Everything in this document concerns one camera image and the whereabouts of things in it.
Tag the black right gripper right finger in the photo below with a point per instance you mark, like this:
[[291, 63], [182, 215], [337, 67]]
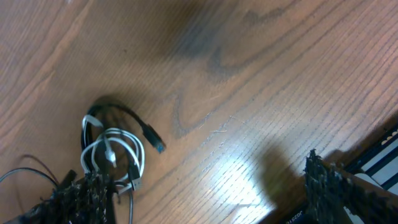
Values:
[[330, 191]]

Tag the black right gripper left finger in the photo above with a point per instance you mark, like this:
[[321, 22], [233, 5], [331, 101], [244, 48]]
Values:
[[88, 200]]

